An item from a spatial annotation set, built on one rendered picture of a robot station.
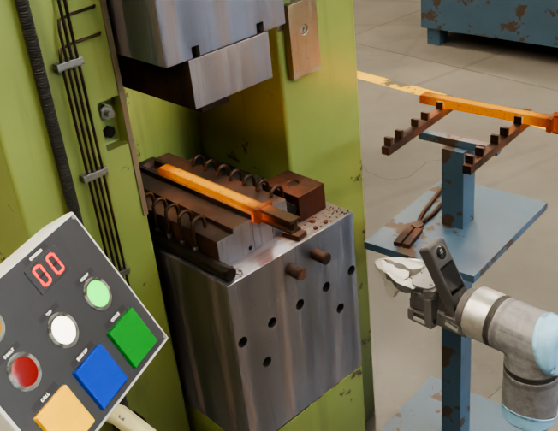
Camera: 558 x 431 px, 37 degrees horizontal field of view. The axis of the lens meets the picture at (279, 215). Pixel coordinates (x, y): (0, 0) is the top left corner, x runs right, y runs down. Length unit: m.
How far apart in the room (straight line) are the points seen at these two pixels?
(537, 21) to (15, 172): 4.25
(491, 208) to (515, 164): 1.96
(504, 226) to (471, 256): 0.16
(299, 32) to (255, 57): 0.27
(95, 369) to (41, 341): 0.10
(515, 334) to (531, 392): 0.11
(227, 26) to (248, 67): 0.10
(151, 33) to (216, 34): 0.13
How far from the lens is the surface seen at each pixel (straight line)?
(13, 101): 1.51
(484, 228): 2.10
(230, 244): 1.70
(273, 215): 1.68
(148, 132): 2.11
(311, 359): 1.95
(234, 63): 1.59
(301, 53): 1.89
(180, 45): 1.50
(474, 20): 5.60
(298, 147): 1.98
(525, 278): 3.29
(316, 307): 1.88
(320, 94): 1.99
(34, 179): 1.56
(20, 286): 1.30
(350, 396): 2.14
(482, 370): 2.84
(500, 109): 2.07
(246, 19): 1.59
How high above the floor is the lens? 1.83
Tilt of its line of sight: 29 degrees down
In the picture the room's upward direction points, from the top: 6 degrees counter-clockwise
